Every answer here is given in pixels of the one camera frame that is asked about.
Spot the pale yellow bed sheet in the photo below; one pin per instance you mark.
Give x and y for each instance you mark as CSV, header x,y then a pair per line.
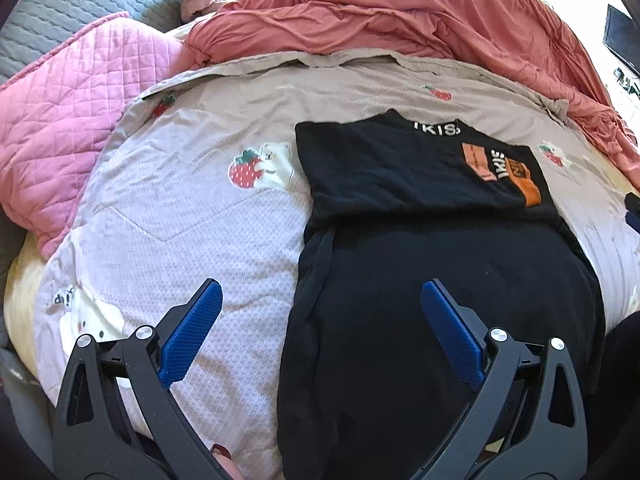
x,y
22,310

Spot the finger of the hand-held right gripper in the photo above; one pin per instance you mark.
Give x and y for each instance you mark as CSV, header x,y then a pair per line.
x,y
634,217

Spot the grey quilted cover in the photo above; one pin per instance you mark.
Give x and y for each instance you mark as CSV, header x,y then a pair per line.
x,y
75,5

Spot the grey bed frame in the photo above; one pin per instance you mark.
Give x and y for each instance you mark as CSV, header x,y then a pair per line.
x,y
20,390

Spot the person's left hand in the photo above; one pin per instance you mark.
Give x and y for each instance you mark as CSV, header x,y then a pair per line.
x,y
225,460

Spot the lilac strawberry print blanket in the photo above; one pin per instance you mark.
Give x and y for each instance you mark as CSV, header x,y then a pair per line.
x,y
200,230

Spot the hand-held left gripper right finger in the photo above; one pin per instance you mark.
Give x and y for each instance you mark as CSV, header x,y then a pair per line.
x,y
450,332

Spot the dark monitor screen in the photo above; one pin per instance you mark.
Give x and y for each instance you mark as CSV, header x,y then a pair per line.
x,y
622,35

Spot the black sweater with orange cuffs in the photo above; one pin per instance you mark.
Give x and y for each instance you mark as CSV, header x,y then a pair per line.
x,y
400,310

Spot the pink quilted blanket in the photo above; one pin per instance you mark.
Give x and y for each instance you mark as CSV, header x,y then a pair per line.
x,y
65,125

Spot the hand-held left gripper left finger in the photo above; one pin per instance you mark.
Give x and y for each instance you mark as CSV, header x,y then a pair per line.
x,y
192,332

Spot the coral red duvet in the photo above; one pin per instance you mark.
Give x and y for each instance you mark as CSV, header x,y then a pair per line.
x,y
400,10

